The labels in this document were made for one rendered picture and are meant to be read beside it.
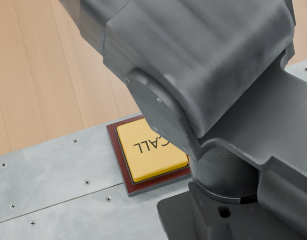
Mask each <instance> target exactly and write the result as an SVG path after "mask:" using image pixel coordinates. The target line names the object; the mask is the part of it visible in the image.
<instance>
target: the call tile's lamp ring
mask: <svg viewBox="0 0 307 240"><path fill-rule="evenodd" d="M143 118H144V116H143V115H139V116H136V117H133V118H130V119H127V120H123V121H120V122H117V123H114V124H111V125H107V129H108V132H109V134H110V138H111V141H112V144H113V147H114V150H115V154H116V157H117V160H118V162H119V165H120V169H121V172H122V175H123V178H124V181H125V185H126V187H127V190H128V193H132V192H135V191H138V190H141V189H144V188H147V187H150V186H153V185H156V184H159V183H162V182H165V181H168V180H172V179H175V178H178V177H181V176H184V175H187V174H190V173H191V170H190V167H188V168H185V169H182V170H178V171H175V172H172V173H169V174H166V175H163V176H160V177H157V178H154V179H151V180H147V181H144V182H141V183H138V184H135V185H133V184H132V181H131V178H130V175H129V172H128V169H127V167H126V163H125V160H124V157H123V154H122V151H121V148H120V145H119V142H118V139H117V136H116V133H115V129H117V127H118V126H121V125H124V124H127V123H130V122H133V121H136V120H140V119H143Z"/></svg>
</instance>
